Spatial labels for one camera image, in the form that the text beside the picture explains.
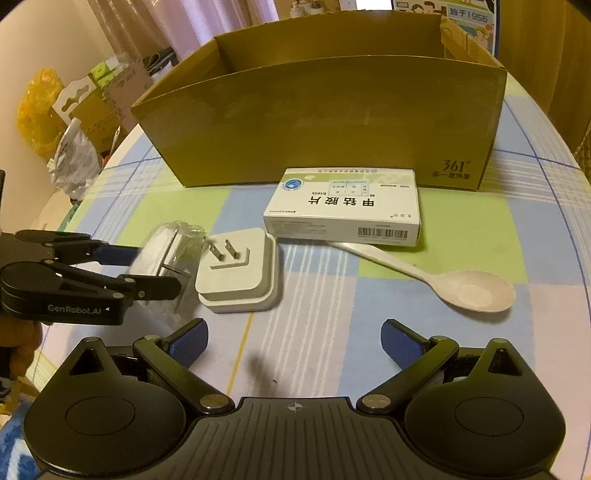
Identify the person's left hand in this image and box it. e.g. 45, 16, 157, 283
1, 314, 42, 378

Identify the yellow plastic bag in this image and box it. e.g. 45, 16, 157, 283
17, 68, 66, 161

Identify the blue milk carton box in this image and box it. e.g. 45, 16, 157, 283
392, 0, 499, 56

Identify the white wall plug adapter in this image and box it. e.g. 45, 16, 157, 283
195, 228, 280, 314

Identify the pink sheer curtain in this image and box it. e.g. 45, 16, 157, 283
88, 0, 291, 60

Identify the white charger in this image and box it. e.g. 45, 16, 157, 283
129, 221, 206, 327

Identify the white medicine box blue logo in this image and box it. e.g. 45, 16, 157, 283
263, 167, 421, 247

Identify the white product box with photo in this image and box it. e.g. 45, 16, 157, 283
289, 0, 341, 18

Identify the brown cardboard box on floor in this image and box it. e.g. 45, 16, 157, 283
52, 61, 152, 154

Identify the cream plastic spoon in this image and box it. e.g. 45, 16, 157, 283
329, 242, 516, 313

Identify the crumpled white plastic bag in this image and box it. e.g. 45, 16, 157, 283
47, 118, 104, 201

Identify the blue fleece blanket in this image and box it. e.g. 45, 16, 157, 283
0, 396, 41, 480

